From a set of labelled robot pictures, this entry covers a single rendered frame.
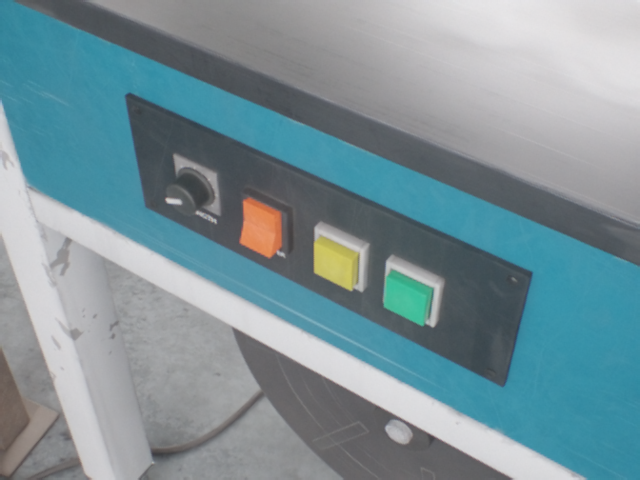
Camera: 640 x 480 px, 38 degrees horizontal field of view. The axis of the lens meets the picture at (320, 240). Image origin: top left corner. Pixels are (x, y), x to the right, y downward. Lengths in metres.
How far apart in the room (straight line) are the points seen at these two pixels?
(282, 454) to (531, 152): 0.80
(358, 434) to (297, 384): 0.08
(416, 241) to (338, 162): 0.06
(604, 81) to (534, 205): 0.09
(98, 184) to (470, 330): 0.27
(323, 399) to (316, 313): 0.42
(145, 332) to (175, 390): 0.11
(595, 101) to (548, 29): 0.06
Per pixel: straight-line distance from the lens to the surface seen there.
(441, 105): 0.44
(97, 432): 0.96
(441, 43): 0.49
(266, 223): 0.51
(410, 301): 0.48
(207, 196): 0.54
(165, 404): 1.23
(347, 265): 0.49
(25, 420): 1.23
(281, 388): 1.02
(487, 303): 0.47
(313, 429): 1.04
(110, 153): 0.60
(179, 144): 0.54
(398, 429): 0.86
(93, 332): 0.86
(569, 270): 0.44
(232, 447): 1.18
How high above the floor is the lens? 1.01
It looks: 46 degrees down
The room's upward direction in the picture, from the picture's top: straight up
